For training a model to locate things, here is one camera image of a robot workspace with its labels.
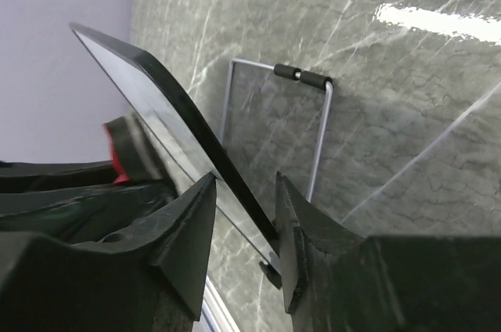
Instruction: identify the grey wire whiteboard stand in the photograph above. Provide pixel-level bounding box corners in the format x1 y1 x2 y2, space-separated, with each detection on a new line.
219 58 335 200

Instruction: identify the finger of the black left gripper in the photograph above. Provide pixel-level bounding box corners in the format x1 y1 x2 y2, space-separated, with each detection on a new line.
1 161 172 238

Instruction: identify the black-framed small whiteboard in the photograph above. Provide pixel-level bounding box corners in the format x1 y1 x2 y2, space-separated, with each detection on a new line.
69 22 282 288

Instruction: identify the red bone-shaped eraser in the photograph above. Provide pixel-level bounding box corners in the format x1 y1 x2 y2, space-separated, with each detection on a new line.
103 124 130 184

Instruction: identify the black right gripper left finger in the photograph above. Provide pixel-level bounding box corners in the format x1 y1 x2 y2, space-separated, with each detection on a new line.
1 174 216 331

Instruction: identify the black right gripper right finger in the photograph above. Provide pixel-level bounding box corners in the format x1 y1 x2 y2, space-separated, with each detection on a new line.
276 175 500 331

